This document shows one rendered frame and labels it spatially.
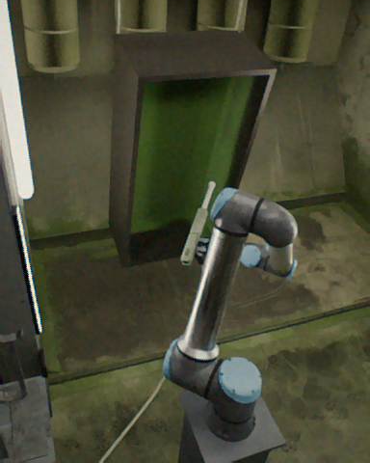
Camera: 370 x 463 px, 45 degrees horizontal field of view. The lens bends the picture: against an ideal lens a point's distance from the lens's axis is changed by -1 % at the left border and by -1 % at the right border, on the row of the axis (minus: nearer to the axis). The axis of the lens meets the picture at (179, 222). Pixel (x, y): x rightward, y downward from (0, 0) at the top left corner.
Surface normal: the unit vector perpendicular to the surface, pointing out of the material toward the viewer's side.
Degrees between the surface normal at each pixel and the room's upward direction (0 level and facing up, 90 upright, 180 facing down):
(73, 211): 57
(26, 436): 0
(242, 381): 5
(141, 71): 12
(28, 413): 0
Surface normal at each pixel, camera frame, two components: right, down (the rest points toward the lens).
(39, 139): 0.31, 0.05
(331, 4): 0.33, 0.59
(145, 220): 0.14, -0.66
